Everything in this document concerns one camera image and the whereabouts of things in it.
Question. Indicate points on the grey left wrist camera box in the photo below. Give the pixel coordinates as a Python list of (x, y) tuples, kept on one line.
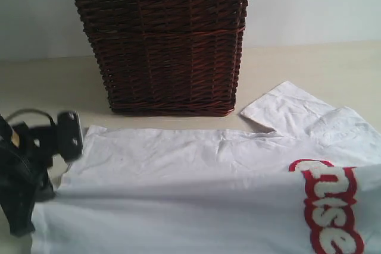
[(70, 137)]

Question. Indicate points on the white t-shirt red lettering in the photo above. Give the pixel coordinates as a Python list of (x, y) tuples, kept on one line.
[(309, 185)]

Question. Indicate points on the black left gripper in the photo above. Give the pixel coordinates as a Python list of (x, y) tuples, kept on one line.
[(26, 154)]

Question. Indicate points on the dark brown wicker basket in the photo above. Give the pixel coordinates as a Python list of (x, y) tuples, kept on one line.
[(167, 56)]

